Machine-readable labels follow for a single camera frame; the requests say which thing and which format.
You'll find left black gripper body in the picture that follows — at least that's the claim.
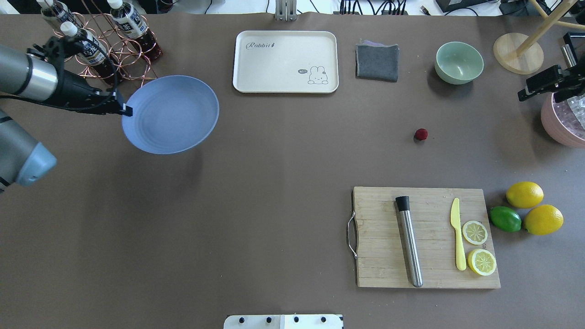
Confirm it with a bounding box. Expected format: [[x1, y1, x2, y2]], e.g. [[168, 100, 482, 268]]
[[27, 36, 120, 115]]

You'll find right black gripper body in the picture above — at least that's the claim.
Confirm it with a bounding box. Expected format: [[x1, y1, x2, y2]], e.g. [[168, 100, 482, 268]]
[[517, 55, 585, 103]]

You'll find blue plate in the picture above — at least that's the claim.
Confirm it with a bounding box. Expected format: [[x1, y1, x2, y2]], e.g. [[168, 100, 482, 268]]
[[121, 75, 220, 154]]

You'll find red strawberry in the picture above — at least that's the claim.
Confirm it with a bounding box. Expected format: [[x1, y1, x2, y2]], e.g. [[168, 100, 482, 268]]
[[414, 128, 428, 141]]

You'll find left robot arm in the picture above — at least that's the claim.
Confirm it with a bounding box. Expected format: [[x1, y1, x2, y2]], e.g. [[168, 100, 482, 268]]
[[1, 36, 133, 191]]

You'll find white mounting plate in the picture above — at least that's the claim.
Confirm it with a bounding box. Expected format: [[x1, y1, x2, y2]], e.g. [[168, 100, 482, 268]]
[[223, 314, 344, 329]]

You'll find pink bowl with ice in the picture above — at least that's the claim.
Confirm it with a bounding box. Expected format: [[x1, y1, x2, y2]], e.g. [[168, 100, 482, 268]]
[[541, 94, 585, 149]]

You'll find dark tea bottle front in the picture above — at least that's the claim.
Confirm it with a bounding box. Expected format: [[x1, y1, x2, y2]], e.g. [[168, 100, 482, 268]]
[[60, 21, 123, 85]]

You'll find dark tea bottle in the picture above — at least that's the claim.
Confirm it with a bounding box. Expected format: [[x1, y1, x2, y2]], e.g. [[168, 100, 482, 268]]
[[36, 0, 83, 33], [60, 21, 123, 85], [108, 0, 163, 62]]

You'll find wooden cup tree stand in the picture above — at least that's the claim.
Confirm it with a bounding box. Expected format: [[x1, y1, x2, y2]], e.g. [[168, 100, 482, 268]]
[[493, 0, 584, 74]]

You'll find dark tea bottle back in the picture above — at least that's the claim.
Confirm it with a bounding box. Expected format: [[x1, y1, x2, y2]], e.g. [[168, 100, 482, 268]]
[[36, 0, 83, 33]]

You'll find dark tea bottle middle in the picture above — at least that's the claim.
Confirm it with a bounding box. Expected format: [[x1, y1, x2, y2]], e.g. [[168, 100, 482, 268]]
[[108, 0, 163, 62]]

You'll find green bowl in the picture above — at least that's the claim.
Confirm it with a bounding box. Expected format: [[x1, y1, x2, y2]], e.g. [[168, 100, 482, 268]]
[[434, 42, 484, 85]]

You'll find yellow lemon near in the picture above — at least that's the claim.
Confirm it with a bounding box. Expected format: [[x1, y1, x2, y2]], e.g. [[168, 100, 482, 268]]
[[524, 204, 564, 235]]

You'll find green lime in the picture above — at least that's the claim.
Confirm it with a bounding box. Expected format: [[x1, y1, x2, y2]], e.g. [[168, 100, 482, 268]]
[[489, 206, 522, 233]]

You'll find cream rabbit tray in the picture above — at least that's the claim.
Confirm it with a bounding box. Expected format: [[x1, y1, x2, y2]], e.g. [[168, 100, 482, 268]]
[[232, 31, 339, 94]]

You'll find lemon half left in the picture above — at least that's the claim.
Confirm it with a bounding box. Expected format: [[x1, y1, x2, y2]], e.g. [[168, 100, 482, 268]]
[[462, 220, 488, 245]]

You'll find lemon half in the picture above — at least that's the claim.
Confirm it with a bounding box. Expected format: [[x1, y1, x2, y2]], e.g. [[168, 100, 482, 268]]
[[467, 249, 497, 276], [462, 220, 488, 245]]

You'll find grey folded cloth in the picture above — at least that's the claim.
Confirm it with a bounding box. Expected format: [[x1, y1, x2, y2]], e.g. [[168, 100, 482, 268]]
[[355, 40, 400, 83]]

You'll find lemon half right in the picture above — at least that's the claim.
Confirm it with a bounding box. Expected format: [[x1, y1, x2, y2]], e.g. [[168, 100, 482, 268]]
[[467, 249, 497, 276]]

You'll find steel muddler black cap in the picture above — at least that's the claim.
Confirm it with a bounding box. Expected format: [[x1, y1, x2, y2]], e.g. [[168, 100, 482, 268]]
[[395, 196, 424, 288]]

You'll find yellow plastic knife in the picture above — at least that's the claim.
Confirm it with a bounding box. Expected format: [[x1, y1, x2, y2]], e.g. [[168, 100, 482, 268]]
[[450, 197, 467, 271]]

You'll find wooden cutting board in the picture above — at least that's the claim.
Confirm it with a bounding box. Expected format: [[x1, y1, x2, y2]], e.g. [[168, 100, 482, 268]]
[[352, 186, 500, 289]]

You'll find copper wire bottle rack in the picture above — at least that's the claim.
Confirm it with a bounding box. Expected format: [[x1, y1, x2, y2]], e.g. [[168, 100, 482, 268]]
[[53, 0, 157, 85]]

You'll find aluminium frame post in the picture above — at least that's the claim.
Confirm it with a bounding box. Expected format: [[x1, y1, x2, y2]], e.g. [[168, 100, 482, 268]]
[[275, 0, 298, 21]]

